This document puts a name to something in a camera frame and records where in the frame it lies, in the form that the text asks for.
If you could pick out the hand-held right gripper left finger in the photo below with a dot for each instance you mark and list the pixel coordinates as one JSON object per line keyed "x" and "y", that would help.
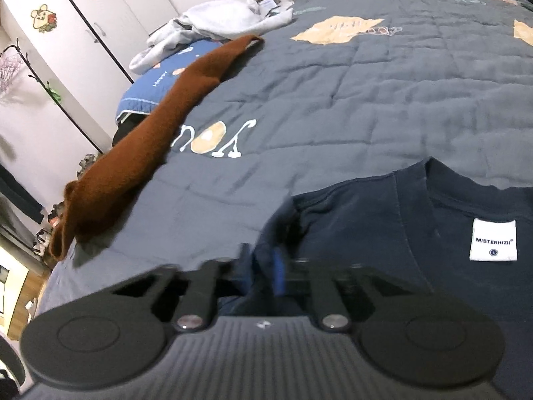
{"x": 233, "y": 279}

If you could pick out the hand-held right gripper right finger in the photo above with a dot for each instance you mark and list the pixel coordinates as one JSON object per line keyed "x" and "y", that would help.
{"x": 278, "y": 273}

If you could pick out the navy t-shirt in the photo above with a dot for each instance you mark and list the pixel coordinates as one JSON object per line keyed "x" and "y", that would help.
{"x": 416, "y": 237}

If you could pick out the dark hanging clothes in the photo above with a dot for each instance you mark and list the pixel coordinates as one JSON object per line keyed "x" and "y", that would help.
{"x": 21, "y": 200}

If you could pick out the brown knit sweater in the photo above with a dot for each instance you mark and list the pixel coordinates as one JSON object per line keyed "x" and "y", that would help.
{"x": 145, "y": 146}

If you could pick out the black garment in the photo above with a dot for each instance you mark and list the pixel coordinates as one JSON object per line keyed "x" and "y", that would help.
{"x": 127, "y": 131}

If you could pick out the grey quilted bedspread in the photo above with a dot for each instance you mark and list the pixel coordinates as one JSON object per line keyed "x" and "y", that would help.
{"x": 354, "y": 91}

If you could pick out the blue pillow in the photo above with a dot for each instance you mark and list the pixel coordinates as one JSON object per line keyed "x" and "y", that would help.
{"x": 158, "y": 83}

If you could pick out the green hanging toy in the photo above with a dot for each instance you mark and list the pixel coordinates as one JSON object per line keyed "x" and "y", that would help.
{"x": 55, "y": 95}

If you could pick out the light grey hoodie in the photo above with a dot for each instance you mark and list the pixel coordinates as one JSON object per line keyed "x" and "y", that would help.
{"x": 216, "y": 18}

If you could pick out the white wardrobe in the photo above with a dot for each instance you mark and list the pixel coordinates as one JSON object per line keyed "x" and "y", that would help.
{"x": 125, "y": 8}

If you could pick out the bunch of pink hangers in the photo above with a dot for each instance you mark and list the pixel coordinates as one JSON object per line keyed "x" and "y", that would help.
{"x": 8, "y": 75}

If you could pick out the bunny sticker with red flower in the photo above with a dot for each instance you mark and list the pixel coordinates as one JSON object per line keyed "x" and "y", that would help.
{"x": 42, "y": 18}

